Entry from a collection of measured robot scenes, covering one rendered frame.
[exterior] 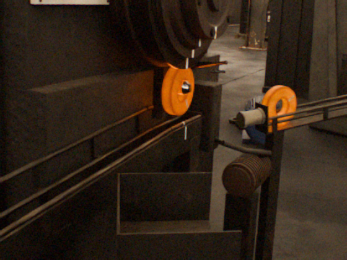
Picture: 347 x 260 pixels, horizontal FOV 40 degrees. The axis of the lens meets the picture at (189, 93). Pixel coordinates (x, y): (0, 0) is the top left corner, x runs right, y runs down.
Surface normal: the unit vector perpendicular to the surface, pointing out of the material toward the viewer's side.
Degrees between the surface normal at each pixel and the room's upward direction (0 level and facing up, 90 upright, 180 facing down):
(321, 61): 90
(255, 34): 90
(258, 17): 90
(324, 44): 90
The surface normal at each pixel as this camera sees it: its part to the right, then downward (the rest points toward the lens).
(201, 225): 0.07, -0.96
